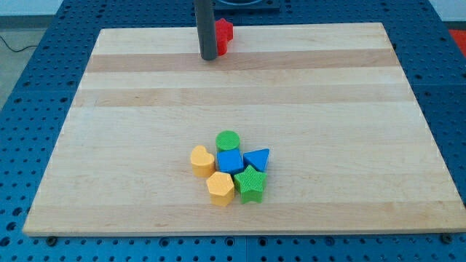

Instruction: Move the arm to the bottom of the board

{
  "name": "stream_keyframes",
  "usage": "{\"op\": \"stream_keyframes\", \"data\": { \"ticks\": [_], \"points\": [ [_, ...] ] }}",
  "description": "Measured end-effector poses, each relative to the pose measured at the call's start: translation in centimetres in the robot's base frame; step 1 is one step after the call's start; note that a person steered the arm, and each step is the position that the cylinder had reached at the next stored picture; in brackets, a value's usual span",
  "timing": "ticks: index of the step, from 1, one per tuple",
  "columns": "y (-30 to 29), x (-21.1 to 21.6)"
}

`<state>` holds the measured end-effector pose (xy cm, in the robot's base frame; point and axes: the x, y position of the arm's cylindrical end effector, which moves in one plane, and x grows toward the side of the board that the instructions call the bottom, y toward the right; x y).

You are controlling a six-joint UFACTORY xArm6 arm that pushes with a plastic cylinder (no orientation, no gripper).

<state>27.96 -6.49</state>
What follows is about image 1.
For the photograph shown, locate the grey cylindrical robot arm rod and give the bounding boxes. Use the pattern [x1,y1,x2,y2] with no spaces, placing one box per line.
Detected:
[194,0,218,61]

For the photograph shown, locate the light wooden board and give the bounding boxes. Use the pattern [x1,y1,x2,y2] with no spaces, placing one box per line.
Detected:
[23,23,465,237]

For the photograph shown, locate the green cylinder block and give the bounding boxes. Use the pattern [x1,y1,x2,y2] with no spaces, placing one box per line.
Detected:
[216,130,240,152]

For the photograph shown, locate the blue cube block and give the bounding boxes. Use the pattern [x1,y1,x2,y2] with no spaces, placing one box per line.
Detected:
[217,149,244,175]

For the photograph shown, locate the blue triangle block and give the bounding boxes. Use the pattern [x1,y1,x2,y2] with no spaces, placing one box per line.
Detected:
[243,148,270,172]

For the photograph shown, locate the yellow heart block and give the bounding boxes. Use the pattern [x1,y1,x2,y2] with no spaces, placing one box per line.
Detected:
[190,145,216,178]

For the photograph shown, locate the green star block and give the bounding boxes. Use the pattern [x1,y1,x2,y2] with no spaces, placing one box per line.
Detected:
[234,165,267,204]

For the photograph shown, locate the yellow hexagon block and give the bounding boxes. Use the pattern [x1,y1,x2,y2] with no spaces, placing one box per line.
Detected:
[206,172,235,207]

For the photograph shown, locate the red star block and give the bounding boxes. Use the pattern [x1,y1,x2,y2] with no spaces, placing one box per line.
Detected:
[216,18,234,56]

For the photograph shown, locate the red object at right edge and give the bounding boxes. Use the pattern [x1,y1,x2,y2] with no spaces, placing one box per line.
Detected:
[449,29,466,57]

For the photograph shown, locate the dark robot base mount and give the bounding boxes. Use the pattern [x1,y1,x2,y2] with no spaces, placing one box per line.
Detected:
[213,0,280,10]

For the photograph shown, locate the black cable on floor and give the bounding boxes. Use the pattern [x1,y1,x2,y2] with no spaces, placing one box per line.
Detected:
[0,35,39,53]

